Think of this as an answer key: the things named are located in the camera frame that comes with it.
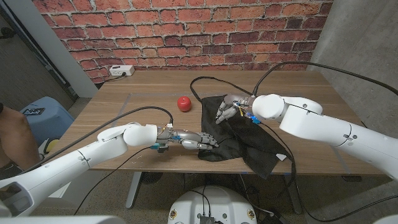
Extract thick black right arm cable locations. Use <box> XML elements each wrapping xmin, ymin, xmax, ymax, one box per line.
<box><xmin>251</xmin><ymin>60</ymin><xmax>398</xmax><ymax>96</ymax></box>

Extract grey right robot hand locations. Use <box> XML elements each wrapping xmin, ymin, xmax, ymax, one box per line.
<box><xmin>215</xmin><ymin>93</ymin><xmax>256</xmax><ymax>124</ymax></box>

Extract white power strip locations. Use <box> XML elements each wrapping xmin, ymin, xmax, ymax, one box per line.
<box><xmin>109</xmin><ymin>64</ymin><xmax>136</xmax><ymax>77</ymax></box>

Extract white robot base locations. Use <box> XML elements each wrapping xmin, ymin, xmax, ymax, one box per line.
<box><xmin>167</xmin><ymin>185</ymin><xmax>258</xmax><ymax>224</ymax></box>

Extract blue plastic stool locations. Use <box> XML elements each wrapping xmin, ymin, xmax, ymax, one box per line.
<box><xmin>20</xmin><ymin>96</ymin><xmax>75</xmax><ymax>147</ymax></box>

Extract seated person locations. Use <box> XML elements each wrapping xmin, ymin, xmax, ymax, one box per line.
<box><xmin>0</xmin><ymin>102</ymin><xmax>41</xmax><ymax>180</ymax></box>

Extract yellow round object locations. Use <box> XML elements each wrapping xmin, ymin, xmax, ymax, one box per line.
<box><xmin>43</xmin><ymin>139</ymin><xmax>60</xmax><ymax>155</ymax></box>

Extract black round floor object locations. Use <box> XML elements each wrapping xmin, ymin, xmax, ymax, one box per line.
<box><xmin>141</xmin><ymin>172</ymin><xmax>164</xmax><ymax>185</ymax></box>

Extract black power strip cord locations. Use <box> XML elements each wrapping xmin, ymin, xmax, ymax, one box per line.
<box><xmin>104</xmin><ymin>72</ymin><xmax>127</xmax><ymax>83</ymax></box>

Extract grey door frame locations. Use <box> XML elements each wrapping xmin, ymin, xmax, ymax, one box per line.
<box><xmin>2</xmin><ymin>0</ymin><xmax>99</xmax><ymax>99</ymax></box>

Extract black box on floor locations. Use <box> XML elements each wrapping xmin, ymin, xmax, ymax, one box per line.
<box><xmin>257</xmin><ymin>208</ymin><xmax>289</xmax><ymax>224</ymax></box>

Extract black cloth bag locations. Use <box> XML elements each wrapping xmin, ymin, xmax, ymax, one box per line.
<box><xmin>189</xmin><ymin>76</ymin><xmax>296</xmax><ymax>194</ymax></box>

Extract red brick printed backdrop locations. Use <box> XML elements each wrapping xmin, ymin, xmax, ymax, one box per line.
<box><xmin>32</xmin><ymin>0</ymin><xmax>334</xmax><ymax>84</ymax></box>

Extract thin black left wrist cable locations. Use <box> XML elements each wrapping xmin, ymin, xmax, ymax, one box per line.
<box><xmin>73</xmin><ymin>146</ymin><xmax>153</xmax><ymax>216</ymax></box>

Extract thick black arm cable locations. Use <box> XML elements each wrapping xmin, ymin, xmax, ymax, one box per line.
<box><xmin>18</xmin><ymin>106</ymin><xmax>174</xmax><ymax>175</ymax></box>
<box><xmin>251</xmin><ymin>60</ymin><xmax>398</xmax><ymax>96</ymax></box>

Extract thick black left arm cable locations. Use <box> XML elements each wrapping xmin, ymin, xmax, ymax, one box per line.
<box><xmin>18</xmin><ymin>106</ymin><xmax>174</xmax><ymax>175</ymax></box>

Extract thick black base cable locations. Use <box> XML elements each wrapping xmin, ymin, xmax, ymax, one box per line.
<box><xmin>201</xmin><ymin>185</ymin><xmax>213</xmax><ymax>216</ymax></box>

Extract thin black base cable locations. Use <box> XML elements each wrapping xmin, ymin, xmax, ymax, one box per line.
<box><xmin>185</xmin><ymin>189</ymin><xmax>206</xmax><ymax>216</ymax></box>

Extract red ball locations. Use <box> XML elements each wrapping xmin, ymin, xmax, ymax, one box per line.
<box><xmin>177</xmin><ymin>95</ymin><xmax>192</xmax><ymax>113</ymax></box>

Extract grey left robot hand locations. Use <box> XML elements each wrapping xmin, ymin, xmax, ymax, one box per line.
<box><xmin>157</xmin><ymin>126</ymin><xmax>220</xmax><ymax>154</ymax></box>

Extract black label on bin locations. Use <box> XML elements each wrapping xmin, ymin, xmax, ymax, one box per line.
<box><xmin>22</xmin><ymin>107</ymin><xmax>46</xmax><ymax>116</ymax></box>

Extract grey metal table leg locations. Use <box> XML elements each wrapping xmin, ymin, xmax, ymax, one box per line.
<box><xmin>125</xmin><ymin>171</ymin><xmax>143</xmax><ymax>210</ymax></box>
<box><xmin>283</xmin><ymin>174</ymin><xmax>303</xmax><ymax>215</ymax></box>

